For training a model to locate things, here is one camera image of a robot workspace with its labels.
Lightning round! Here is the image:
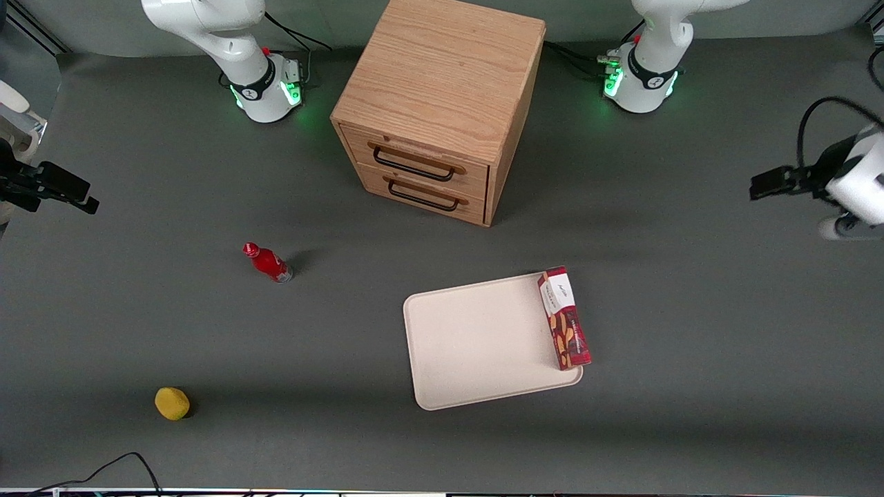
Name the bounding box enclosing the wooden drawer cabinet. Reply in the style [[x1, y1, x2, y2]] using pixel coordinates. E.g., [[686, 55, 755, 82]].
[[330, 0, 547, 228]]

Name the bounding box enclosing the wooden drawer front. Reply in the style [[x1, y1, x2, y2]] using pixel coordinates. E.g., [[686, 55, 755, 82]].
[[341, 125, 490, 202], [355, 164, 487, 226]]

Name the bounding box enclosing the beige plastic tray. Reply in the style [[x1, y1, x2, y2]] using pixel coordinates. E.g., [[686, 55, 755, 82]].
[[403, 271, 584, 411]]

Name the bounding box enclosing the black drawer handle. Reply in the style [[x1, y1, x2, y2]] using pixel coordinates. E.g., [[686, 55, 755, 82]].
[[373, 146, 457, 183], [387, 177, 461, 213]]

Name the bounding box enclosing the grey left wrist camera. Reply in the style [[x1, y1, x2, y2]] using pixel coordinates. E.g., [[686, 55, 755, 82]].
[[818, 213, 884, 242]]

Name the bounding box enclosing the red cookie box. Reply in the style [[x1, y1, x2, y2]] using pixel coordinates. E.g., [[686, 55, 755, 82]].
[[537, 266, 593, 371]]

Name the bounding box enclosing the black table cable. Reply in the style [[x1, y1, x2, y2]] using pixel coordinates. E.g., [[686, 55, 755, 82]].
[[26, 451, 164, 496]]

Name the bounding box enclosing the black left base cable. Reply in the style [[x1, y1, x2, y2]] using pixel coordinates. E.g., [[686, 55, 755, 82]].
[[544, 19, 646, 78]]

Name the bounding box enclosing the black wall trim strip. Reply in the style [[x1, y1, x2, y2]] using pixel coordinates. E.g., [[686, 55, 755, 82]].
[[0, 0, 71, 56]]

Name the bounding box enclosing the yellow sponge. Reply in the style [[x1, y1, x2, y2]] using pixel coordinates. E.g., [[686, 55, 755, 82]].
[[154, 387, 191, 421]]

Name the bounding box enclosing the black base cable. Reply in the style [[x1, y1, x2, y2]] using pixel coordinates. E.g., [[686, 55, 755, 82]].
[[544, 19, 646, 78], [264, 11, 334, 86]]

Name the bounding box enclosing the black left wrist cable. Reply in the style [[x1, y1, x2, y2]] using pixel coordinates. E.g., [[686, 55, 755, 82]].
[[797, 96, 884, 170]]

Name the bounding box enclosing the black right base cable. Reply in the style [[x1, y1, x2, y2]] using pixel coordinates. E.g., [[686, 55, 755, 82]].
[[264, 11, 334, 86]]

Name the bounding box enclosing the red bottle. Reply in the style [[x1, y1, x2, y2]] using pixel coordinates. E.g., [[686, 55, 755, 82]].
[[242, 242, 294, 284]]

